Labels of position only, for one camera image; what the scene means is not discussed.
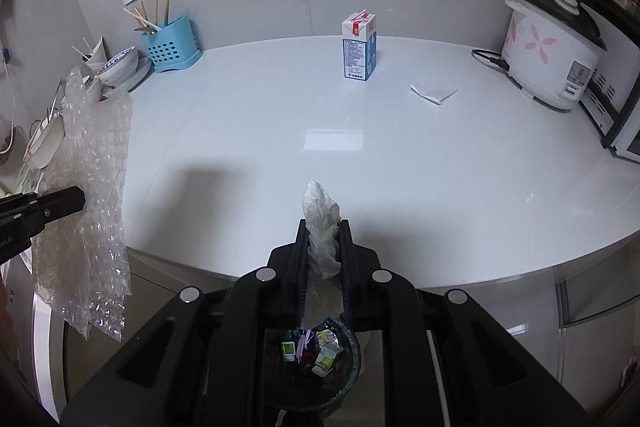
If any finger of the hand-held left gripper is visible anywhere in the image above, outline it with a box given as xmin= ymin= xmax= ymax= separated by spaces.
xmin=0 ymin=186 xmax=87 ymax=233

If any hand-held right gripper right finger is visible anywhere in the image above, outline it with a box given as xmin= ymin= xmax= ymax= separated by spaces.
xmin=337 ymin=219 xmax=588 ymax=427

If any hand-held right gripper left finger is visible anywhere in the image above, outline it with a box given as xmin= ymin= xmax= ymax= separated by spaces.
xmin=60 ymin=218 xmax=313 ymax=427

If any white tissue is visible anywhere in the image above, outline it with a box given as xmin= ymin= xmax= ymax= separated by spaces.
xmin=300 ymin=180 xmax=347 ymax=325

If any clear bubble wrap sheet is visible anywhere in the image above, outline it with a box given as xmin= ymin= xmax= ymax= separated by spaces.
xmin=32 ymin=67 xmax=133 ymax=342

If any green white medicine box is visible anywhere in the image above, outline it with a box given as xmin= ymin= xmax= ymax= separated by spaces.
xmin=312 ymin=342 xmax=345 ymax=378

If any black trash bin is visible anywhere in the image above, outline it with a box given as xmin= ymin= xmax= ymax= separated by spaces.
xmin=262 ymin=314 xmax=363 ymax=415

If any large white bowl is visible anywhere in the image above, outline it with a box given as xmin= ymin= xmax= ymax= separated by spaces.
xmin=22 ymin=112 xmax=66 ymax=168

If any white plate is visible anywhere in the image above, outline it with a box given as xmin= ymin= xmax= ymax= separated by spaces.
xmin=102 ymin=57 xmax=153 ymax=98

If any white paper cup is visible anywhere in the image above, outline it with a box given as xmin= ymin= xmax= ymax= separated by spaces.
xmin=72 ymin=36 xmax=108 ymax=75

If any blue rimmed white bowl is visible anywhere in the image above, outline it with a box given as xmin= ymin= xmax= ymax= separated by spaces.
xmin=99 ymin=47 xmax=140 ymax=80

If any blue perforated utensil holder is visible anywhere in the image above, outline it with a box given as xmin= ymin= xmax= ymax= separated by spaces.
xmin=140 ymin=14 xmax=203 ymax=74

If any clear plastic wrapper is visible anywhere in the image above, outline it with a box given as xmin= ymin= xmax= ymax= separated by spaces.
xmin=411 ymin=82 xmax=458 ymax=105

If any blue white milk carton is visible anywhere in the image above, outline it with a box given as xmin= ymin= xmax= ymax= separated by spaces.
xmin=341 ymin=9 xmax=378 ymax=82

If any white floral rice cooker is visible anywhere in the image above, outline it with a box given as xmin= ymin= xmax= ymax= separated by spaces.
xmin=501 ymin=0 xmax=608 ymax=110

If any white microwave oven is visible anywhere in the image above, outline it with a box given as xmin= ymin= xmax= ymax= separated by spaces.
xmin=577 ymin=4 xmax=640 ymax=162

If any black power cable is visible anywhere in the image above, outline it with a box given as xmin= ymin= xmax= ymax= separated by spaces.
xmin=471 ymin=49 xmax=513 ymax=72

